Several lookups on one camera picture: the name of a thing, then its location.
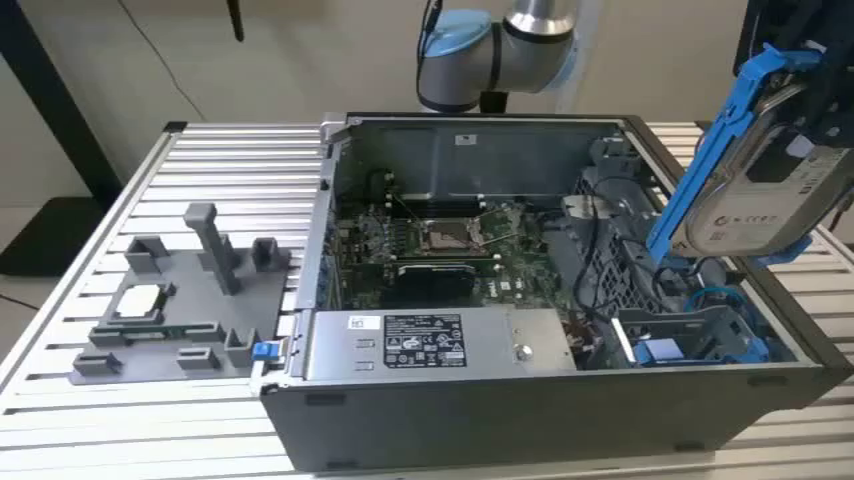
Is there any blue plastic bay clip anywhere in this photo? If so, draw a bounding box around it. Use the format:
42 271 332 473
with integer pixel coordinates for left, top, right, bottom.
631 339 683 365

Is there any green motherboard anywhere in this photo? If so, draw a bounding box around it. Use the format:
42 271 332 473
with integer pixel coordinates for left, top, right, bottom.
326 199 569 311

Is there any silver power supply unit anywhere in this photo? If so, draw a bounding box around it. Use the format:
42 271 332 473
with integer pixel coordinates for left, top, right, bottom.
303 307 579 376

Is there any black disk wire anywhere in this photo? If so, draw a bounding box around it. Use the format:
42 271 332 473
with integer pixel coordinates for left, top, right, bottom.
653 259 709 306

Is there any thin wire locking lever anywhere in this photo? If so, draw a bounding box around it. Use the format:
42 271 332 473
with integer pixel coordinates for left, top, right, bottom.
391 194 423 222

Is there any graphics card with black fan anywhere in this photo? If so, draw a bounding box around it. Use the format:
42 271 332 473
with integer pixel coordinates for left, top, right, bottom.
346 257 482 309

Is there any red wire bundle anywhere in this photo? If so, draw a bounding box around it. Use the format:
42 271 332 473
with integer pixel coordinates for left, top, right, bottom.
563 319 606 354

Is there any CPU socket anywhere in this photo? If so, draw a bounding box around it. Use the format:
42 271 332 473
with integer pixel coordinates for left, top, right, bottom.
416 217 486 254

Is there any black stand base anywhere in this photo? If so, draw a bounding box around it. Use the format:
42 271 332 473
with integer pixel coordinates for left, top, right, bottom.
0 196 119 277

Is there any black antenna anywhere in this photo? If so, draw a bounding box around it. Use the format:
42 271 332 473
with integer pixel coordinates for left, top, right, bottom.
224 0 247 42

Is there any hard disk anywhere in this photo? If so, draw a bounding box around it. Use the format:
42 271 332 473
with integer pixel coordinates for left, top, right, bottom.
645 42 854 271

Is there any silver CPU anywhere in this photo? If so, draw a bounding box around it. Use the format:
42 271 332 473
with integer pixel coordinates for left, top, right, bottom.
116 285 168 319

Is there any black stand post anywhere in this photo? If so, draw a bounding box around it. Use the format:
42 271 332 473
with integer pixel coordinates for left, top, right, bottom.
0 0 126 206

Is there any grey perforated drive cage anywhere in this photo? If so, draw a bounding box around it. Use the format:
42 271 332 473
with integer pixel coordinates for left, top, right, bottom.
546 137 675 321

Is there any dark grey PC case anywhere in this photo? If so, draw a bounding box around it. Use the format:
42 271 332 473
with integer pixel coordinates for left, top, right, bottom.
250 110 846 474

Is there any green RAM stick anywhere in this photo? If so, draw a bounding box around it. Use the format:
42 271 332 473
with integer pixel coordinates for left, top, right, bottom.
123 324 222 339

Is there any metal socket cover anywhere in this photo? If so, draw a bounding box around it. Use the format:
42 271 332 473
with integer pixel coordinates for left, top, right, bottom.
479 207 527 246

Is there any black arm joint cable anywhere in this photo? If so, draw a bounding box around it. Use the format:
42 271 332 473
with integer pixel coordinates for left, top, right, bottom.
418 0 447 64

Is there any grey parts rack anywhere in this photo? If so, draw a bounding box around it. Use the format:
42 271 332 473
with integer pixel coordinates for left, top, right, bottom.
70 202 295 386

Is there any long black wire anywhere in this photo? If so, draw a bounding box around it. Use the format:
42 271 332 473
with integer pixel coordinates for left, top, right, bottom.
573 174 669 321

